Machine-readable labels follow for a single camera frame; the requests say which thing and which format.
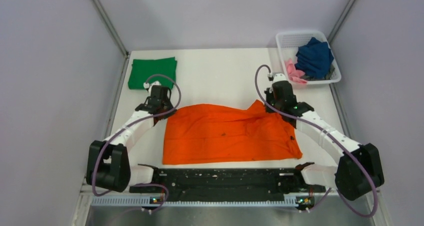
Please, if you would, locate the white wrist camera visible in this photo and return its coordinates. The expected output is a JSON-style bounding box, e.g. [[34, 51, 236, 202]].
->
[[267, 73, 287, 83], [143, 81, 161, 91]]

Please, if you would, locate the dark blue t-shirt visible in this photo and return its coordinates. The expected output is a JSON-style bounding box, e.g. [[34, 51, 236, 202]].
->
[[295, 37, 335, 78]]

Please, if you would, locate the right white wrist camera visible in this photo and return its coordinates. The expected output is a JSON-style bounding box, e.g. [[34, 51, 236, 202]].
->
[[267, 73, 287, 83]]

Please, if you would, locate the white plastic basket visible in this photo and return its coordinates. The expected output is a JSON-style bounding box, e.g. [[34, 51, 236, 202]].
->
[[275, 30, 342, 85]]

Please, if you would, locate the dark grey t-shirt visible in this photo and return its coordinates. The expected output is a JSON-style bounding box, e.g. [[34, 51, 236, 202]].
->
[[301, 65, 335, 81]]

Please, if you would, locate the pink t-shirt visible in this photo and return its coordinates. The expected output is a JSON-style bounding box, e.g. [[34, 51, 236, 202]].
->
[[284, 58, 308, 84]]

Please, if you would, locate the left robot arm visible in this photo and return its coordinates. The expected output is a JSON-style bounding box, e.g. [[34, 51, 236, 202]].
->
[[86, 81, 177, 193]]

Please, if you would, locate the aluminium frame rail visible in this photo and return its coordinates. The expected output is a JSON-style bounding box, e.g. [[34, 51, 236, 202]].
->
[[79, 173, 382, 209]]

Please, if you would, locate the folded green t-shirt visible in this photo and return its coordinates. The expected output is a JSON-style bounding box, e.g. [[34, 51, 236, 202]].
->
[[127, 57, 178, 90]]

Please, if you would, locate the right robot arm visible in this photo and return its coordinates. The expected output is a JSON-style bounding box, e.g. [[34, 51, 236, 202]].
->
[[265, 80, 385, 201]]

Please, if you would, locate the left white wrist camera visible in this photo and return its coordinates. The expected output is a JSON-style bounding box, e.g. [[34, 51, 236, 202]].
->
[[143, 81, 161, 91]]

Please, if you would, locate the orange t-shirt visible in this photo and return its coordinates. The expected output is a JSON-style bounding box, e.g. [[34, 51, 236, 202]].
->
[[162, 100, 303, 165]]

